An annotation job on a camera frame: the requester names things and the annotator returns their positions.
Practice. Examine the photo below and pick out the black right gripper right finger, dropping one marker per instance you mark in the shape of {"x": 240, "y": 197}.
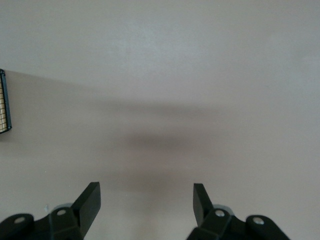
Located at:
{"x": 200, "y": 205}

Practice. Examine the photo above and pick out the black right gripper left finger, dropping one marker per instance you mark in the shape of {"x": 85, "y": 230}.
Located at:
{"x": 85, "y": 207}

